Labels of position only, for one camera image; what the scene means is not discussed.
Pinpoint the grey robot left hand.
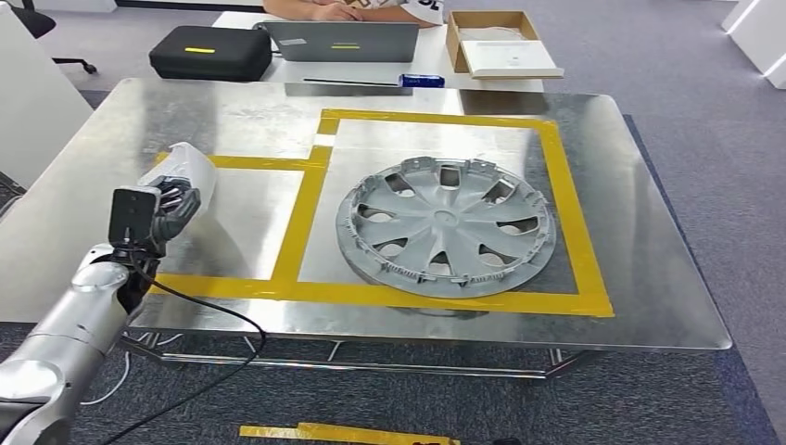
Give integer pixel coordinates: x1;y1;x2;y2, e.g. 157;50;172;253
146;175;203;239

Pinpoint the flat white box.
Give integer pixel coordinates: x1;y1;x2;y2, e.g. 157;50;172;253
459;39;564;81

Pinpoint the black camera cable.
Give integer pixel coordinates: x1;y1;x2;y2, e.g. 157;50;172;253
97;242;268;445

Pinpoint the open cardboard box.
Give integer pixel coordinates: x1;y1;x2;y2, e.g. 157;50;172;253
445;8;543;75

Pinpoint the white display block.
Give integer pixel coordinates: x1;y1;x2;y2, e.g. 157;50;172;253
721;0;761;35
729;0;786;92

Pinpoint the stainless steel workbench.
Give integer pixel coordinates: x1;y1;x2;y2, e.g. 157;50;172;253
0;76;733;381

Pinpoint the white power cable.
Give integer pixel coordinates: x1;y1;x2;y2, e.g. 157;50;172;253
80;331;185;408

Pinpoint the small blue box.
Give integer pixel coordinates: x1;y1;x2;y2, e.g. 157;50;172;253
398;72;447;90

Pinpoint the black pen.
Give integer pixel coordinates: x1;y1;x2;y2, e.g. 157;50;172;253
302;77;401;88

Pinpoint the white plastic shell part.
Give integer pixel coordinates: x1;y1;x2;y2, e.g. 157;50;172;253
137;141;218;213

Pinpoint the silver wheel hubcap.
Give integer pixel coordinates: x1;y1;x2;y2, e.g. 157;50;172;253
335;156;558;300

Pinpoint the black zip case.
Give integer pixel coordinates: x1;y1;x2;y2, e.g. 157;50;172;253
148;25;273;83

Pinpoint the white top steel table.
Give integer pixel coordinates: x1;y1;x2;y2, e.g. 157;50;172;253
0;3;95;190

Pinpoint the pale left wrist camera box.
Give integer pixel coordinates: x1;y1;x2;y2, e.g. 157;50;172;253
108;186;162;247

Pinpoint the worn yellow floor tape square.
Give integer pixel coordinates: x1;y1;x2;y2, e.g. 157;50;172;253
237;422;462;445

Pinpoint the person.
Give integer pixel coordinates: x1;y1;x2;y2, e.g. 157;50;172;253
262;0;448;30

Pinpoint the black office chair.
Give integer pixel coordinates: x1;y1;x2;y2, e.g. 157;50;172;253
8;0;99;76

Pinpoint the grey laptop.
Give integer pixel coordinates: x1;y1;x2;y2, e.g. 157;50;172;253
262;20;422;65

